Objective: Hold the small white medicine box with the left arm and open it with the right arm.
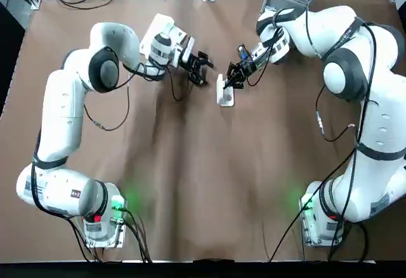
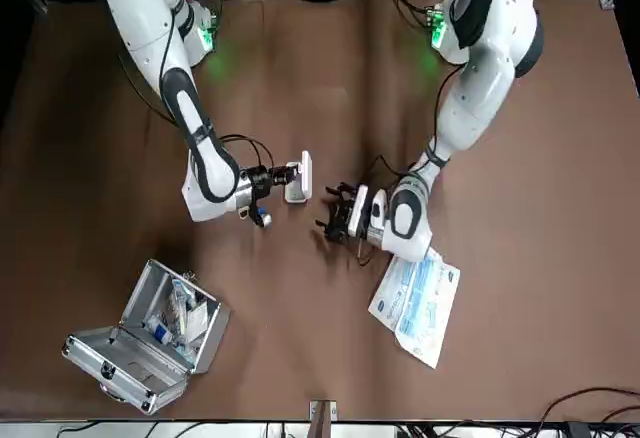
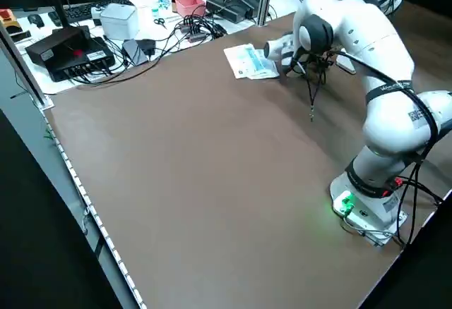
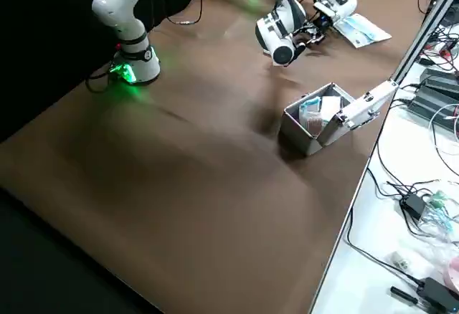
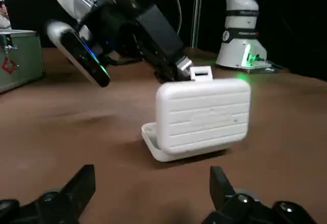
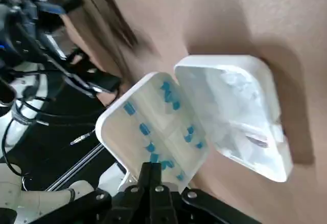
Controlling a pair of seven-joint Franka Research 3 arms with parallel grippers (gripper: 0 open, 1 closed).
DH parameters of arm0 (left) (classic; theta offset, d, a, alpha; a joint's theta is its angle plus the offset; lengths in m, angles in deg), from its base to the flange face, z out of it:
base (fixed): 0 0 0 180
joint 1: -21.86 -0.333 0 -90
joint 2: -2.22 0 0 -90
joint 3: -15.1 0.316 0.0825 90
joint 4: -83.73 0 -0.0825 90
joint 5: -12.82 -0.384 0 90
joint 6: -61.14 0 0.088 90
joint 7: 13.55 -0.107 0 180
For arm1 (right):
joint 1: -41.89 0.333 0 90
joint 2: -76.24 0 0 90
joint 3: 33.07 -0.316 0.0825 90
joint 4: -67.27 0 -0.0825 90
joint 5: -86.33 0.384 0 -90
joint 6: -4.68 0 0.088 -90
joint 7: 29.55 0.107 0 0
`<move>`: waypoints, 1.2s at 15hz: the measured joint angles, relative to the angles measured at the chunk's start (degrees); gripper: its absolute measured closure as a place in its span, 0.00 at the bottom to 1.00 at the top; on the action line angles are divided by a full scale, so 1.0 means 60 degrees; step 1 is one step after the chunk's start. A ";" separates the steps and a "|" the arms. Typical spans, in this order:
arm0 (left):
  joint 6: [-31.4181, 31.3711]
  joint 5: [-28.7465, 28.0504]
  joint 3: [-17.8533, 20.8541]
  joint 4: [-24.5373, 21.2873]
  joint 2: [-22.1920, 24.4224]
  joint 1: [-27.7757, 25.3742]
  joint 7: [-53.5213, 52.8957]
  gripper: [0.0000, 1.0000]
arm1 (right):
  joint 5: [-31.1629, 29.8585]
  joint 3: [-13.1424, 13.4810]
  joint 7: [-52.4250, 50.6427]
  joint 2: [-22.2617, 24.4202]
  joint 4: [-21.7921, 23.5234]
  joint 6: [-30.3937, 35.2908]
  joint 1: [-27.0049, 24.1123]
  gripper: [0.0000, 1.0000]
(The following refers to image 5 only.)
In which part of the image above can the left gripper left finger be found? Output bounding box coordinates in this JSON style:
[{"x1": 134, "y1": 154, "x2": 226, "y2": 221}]
[{"x1": 0, "y1": 164, "x2": 96, "y2": 224}]

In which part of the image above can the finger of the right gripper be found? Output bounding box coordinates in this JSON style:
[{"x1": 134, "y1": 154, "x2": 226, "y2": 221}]
[
  {"x1": 175, "y1": 55, "x2": 194, "y2": 81},
  {"x1": 153, "y1": 62, "x2": 179, "y2": 84}
]

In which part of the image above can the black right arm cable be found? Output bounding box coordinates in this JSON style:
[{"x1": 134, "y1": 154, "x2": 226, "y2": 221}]
[{"x1": 167, "y1": 0, "x2": 184, "y2": 39}]

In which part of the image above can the aluminium first aid case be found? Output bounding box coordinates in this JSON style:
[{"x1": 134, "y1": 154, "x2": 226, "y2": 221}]
[{"x1": 0, "y1": 29, "x2": 46, "y2": 94}]

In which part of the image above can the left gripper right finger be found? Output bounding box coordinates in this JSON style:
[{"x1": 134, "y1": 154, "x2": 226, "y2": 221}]
[{"x1": 204, "y1": 166, "x2": 320, "y2": 224}]

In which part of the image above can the small white medicine box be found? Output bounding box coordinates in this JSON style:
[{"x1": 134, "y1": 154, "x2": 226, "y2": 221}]
[{"x1": 141, "y1": 65, "x2": 252, "y2": 163}]

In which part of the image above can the silver pole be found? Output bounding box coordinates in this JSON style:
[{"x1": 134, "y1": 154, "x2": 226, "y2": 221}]
[{"x1": 191, "y1": 0, "x2": 204, "y2": 49}]

